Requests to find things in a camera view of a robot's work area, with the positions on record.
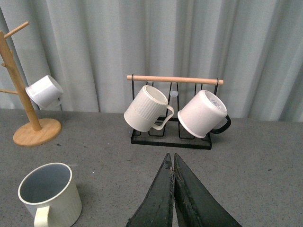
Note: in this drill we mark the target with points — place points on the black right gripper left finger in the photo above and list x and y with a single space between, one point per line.
156 210

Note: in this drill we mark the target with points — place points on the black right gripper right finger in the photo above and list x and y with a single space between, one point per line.
198 207

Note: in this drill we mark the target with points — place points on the cream ribbed mug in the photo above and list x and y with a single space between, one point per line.
146 108
50 194

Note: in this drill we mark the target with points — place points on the cream ribbed mug on rack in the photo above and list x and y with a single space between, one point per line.
146 108

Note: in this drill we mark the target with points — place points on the wooden mug tree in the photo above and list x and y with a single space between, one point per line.
37 131

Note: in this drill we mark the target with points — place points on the white mug on tree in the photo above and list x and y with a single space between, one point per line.
45 92

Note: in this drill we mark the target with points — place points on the black wire mug rack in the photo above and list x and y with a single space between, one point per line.
173 134

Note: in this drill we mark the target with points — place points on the white mug with black handle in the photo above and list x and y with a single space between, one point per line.
204 113

